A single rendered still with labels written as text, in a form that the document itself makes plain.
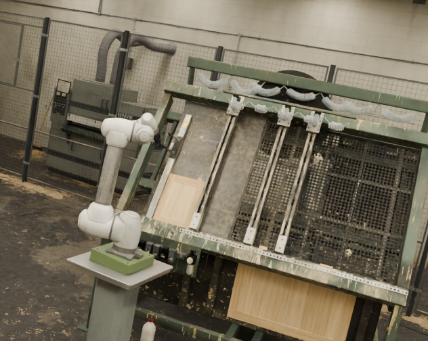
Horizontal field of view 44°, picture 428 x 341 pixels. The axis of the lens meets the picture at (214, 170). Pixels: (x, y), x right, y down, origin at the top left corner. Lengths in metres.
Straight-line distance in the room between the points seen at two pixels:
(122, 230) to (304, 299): 1.52
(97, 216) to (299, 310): 1.71
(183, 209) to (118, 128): 1.04
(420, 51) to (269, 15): 2.48
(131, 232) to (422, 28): 6.28
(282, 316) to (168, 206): 1.20
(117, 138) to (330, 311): 2.02
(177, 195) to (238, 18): 5.73
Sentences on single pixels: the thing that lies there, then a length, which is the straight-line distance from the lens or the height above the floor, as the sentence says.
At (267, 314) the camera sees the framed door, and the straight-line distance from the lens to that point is 4.17.
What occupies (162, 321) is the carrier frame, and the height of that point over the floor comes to 0.15.
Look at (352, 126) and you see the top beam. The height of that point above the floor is 1.88.
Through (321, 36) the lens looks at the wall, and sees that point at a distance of 8.86.
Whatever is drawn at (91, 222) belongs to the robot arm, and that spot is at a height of 1.01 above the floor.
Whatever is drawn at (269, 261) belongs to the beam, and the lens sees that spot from 3.80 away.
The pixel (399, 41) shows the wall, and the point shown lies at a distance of 8.61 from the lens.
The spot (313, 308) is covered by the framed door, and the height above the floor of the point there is 0.51.
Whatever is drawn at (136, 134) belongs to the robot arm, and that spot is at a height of 1.59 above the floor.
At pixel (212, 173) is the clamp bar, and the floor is 1.31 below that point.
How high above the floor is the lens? 1.98
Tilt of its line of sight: 9 degrees down
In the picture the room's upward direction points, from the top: 11 degrees clockwise
